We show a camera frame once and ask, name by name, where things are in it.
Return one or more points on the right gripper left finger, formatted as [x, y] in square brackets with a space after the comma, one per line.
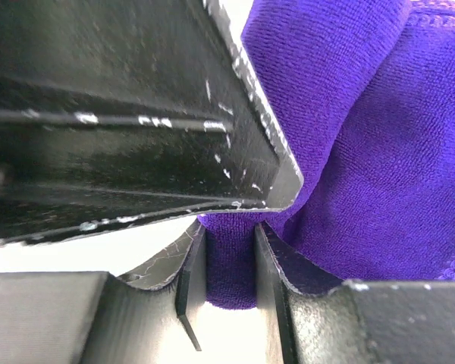
[148, 315]

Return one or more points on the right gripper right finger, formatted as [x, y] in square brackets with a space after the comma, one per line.
[312, 316]

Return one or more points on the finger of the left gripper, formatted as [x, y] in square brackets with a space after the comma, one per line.
[115, 114]

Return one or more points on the purple towel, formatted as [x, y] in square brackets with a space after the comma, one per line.
[364, 92]

